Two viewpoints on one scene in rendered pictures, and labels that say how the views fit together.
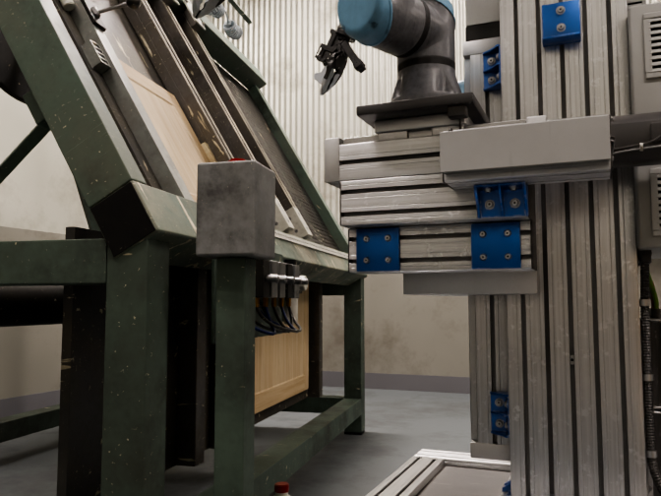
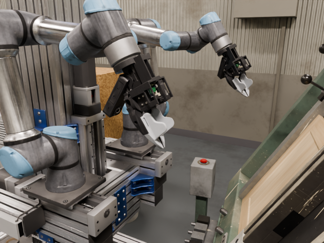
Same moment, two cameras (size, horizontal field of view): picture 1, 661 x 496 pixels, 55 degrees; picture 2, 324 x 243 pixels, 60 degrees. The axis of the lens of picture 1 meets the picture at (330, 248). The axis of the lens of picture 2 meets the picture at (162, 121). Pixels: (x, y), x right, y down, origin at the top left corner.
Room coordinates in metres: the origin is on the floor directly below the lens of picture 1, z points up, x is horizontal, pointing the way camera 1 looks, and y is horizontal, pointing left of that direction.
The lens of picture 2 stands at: (2.66, 0.08, 1.60)
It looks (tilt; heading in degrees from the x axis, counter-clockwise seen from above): 17 degrees down; 185
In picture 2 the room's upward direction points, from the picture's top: straight up
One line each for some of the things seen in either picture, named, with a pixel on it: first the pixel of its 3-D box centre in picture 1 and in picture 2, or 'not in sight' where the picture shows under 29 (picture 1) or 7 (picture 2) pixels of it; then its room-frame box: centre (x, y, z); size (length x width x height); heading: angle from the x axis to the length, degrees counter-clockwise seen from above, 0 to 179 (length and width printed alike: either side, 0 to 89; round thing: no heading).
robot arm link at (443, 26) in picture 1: (423, 33); (134, 112); (1.25, -0.19, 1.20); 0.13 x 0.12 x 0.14; 134
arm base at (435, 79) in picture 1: (426, 91); (134, 133); (1.26, -0.19, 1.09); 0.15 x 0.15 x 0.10
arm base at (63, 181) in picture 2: not in sight; (64, 171); (1.71, -0.38, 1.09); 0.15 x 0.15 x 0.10
